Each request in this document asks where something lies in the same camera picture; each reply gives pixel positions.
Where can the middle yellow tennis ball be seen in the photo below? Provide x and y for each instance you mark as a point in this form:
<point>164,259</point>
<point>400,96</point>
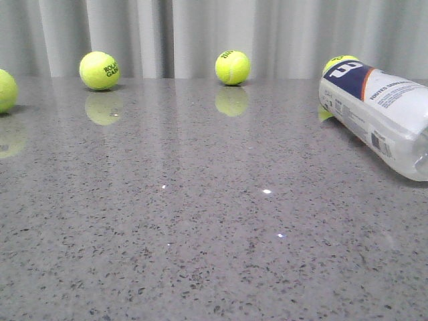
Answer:
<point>232,67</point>

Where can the white blue tennis ball can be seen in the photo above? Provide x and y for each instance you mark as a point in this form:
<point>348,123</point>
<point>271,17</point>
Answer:
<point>388,113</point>

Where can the right yellow tennis ball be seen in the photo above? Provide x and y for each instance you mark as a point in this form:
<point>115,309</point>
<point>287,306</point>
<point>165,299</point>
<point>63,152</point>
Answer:
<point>336,60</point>

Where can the yellow Roland Garros tennis ball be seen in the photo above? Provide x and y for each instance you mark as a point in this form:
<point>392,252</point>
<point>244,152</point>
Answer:
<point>99,70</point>

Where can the far left yellow tennis ball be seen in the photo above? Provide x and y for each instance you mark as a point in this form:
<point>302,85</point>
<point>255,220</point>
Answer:
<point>8,91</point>

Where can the grey pleated curtain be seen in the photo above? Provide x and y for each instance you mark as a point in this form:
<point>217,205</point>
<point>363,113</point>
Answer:
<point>182,39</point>

